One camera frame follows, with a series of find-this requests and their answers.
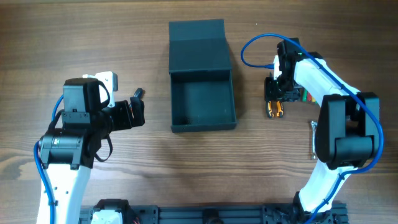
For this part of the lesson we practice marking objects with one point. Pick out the clear case coloured screwdrivers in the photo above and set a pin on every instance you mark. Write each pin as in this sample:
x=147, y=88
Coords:
x=307, y=97

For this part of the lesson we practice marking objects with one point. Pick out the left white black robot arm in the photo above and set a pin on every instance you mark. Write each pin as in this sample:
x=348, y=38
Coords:
x=65, y=154

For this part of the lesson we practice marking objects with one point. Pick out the silver metal wrench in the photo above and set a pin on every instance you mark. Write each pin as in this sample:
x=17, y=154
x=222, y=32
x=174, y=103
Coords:
x=314, y=125

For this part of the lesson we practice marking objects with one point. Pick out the orange black needle-nose pliers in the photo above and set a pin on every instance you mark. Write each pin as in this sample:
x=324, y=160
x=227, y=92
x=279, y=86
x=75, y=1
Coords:
x=274, y=109

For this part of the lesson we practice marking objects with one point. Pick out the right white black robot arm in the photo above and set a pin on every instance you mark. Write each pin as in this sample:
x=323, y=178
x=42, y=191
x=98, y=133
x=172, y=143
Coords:
x=348, y=138

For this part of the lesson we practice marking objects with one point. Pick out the dark green open box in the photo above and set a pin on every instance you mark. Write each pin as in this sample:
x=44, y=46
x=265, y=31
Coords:
x=201, y=81

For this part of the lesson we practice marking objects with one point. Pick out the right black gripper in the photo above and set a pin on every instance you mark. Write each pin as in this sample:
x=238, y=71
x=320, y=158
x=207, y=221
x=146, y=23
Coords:
x=273, y=94

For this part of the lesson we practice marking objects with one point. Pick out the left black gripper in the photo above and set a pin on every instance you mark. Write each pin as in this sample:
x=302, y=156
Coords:
x=136, y=111

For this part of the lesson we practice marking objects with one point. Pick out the red black handled screwdriver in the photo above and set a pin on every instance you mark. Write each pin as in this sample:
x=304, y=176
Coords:
x=139, y=93

